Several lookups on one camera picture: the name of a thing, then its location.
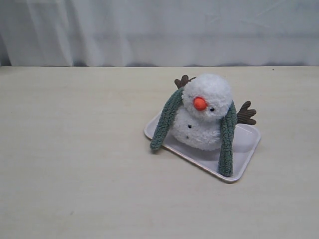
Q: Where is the white plush snowman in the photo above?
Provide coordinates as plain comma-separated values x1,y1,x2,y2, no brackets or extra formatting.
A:
173,73,258,152

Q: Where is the green fuzzy scarf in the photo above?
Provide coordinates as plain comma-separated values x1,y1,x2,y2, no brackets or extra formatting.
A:
150,88,238,176

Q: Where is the white square tray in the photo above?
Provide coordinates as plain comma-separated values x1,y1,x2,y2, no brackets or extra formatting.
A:
144,114,261,183

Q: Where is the white curtain backdrop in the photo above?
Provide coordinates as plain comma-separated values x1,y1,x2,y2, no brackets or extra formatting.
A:
0,0,319,67

